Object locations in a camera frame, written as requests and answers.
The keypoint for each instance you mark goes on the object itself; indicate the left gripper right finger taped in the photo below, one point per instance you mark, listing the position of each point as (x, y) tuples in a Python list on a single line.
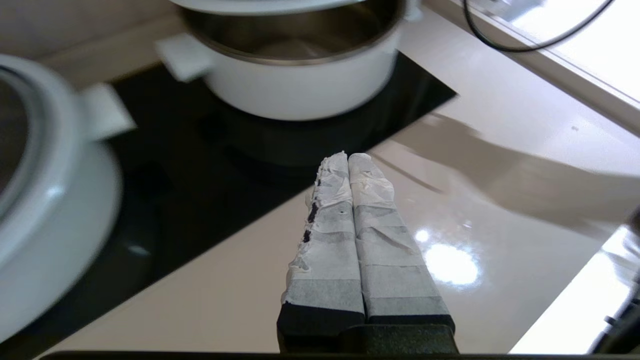
[(390, 270)]

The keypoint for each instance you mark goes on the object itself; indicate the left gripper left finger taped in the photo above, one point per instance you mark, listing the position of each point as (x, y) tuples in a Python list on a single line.
[(327, 260)]

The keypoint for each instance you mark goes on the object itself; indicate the clear acrylic sign holder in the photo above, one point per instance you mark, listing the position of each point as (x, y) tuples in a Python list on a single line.
[(520, 7)]

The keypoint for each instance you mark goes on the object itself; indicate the white oval pot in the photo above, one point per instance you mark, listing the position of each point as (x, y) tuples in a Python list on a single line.
[(50, 280)]

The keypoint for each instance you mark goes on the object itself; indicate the white round pot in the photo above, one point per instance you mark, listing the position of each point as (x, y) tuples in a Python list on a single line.
[(300, 95)]

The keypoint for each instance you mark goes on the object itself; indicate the black glass cooktop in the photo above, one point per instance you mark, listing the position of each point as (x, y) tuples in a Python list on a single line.
[(200, 175)]

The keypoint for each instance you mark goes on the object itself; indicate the oval glass lid white rim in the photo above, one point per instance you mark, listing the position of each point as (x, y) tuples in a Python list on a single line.
[(55, 150)]

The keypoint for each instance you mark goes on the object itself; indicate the round glass lid white rim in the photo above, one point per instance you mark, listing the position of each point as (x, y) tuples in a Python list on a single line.
[(260, 6)]

